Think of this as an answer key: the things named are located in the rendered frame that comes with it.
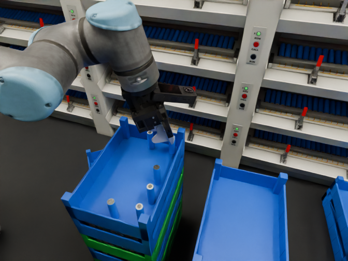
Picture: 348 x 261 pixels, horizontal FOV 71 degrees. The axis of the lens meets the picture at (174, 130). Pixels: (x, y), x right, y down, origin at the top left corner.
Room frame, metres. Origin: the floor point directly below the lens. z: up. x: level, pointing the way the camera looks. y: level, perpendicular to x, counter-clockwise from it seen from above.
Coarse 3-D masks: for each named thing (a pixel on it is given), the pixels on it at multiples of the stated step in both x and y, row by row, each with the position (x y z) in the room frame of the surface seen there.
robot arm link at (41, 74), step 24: (0, 48) 0.36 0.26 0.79; (48, 48) 0.39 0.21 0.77; (0, 72) 0.31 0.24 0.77; (24, 72) 0.31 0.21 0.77; (48, 72) 0.33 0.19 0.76; (72, 72) 0.39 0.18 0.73; (0, 96) 0.30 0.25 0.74; (24, 96) 0.30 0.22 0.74; (48, 96) 0.30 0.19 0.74; (24, 120) 0.30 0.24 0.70
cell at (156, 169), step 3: (156, 165) 0.40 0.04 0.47; (153, 168) 0.39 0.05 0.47; (156, 168) 0.39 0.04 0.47; (159, 168) 0.39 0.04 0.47; (153, 171) 0.39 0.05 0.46; (156, 171) 0.38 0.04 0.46; (159, 171) 0.39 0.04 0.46; (153, 174) 0.39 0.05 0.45; (156, 174) 0.38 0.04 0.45; (159, 174) 0.39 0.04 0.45; (156, 177) 0.38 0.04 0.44; (159, 177) 0.39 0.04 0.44; (156, 180) 0.38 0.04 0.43; (159, 180) 0.38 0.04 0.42; (156, 183) 0.38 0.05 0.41; (159, 183) 0.38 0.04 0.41
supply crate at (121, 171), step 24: (120, 120) 0.56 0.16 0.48; (120, 144) 0.53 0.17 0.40; (144, 144) 0.53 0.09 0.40; (168, 144) 0.53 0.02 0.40; (96, 168) 0.41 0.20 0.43; (120, 168) 0.44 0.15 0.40; (144, 168) 0.44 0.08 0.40; (168, 168) 0.44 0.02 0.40; (72, 192) 0.33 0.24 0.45; (96, 192) 0.36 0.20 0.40; (120, 192) 0.36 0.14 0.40; (144, 192) 0.36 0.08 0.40; (72, 216) 0.29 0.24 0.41; (96, 216) 0.27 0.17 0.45; (120, 216) 0.29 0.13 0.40; (144, 216) 0.25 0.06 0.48
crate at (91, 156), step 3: (87, 150) 0.82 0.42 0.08; (90, 150) 0.82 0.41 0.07; (99, 150) 0.84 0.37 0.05; (102, 150) 0.84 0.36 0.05; (87, 153) 0.80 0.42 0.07; (90, 153) 0.81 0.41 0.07; (93, 153) 0.83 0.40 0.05; (96, 153) 0.83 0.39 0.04; (99, 153) 0.84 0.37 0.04; (87, 156) 0.80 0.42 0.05; (90, 156) 0.81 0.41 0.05; (93, 156) 0.83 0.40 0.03; (96, 156) 0.83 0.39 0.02; (90, 159) 0.80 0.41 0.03; (93, 159) 0.82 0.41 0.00; (90, 162) 0.80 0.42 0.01; (93, 162) 0.81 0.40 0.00; (90, 165) 0.77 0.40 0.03
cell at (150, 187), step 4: (148, 184) 0.34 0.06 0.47; (152, 184) 0.34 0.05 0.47; (148, 188) 0.33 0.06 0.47; (152, 188) 0.33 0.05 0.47; (148, 192) 0.33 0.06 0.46; (152, 192) 0.33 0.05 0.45; (148, 196) 0.33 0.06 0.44; (152, 196) 0.33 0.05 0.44; (148, 200) 0.33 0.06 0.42; (152, 200) 0.33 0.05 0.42; (152, 204) 0.33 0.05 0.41
